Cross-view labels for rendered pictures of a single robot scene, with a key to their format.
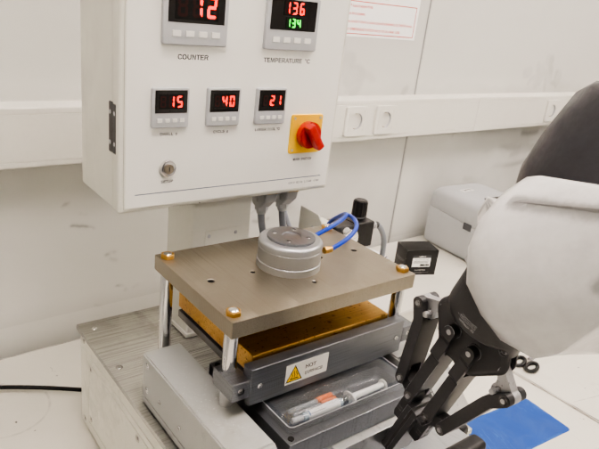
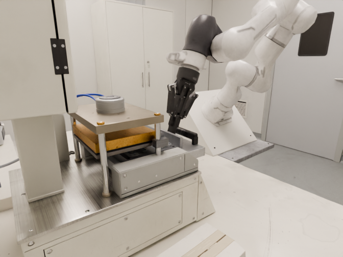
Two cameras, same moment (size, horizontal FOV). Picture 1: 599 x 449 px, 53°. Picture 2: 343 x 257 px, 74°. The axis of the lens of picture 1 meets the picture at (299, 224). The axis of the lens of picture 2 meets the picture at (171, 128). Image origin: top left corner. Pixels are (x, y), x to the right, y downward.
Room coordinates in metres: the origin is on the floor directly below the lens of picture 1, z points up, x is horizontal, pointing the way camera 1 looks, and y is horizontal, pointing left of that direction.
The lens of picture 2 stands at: (0.47, 0.63, 1.25)
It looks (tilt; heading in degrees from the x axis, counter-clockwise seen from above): 17 degrees down; 273
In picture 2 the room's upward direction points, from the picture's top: straight up
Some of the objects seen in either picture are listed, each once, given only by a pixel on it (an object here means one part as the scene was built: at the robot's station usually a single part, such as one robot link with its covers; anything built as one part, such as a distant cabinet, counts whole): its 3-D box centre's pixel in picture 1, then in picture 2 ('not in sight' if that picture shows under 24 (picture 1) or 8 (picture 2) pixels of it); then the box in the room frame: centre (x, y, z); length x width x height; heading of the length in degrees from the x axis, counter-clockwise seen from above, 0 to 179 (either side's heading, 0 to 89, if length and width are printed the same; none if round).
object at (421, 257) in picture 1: (415, 257); not in sight; (1.42, -0.31, 0.83); 0.09 x 0.06 x 0.07; 108
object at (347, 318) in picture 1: (290, 294); (111, 124); (0.68, 0.00, 1.07); 0.22 x 0.17 x 0.10; 130
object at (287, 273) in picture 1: (283, 270); (98, 119); (0.71, 0.01, 1.08); 0.31 x 0.24 x 0.13; 130
